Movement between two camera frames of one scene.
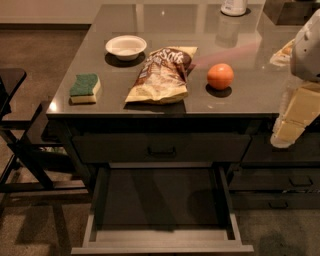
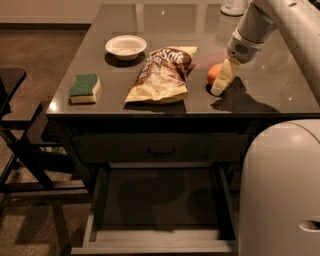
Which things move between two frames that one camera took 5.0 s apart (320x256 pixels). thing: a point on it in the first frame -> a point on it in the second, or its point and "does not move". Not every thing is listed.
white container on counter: x=233 y=7 does not move
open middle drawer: x=159 y=208 does not move
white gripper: x=307 y=53 -> x=244 y=50
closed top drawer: x=154 y=148 does not move
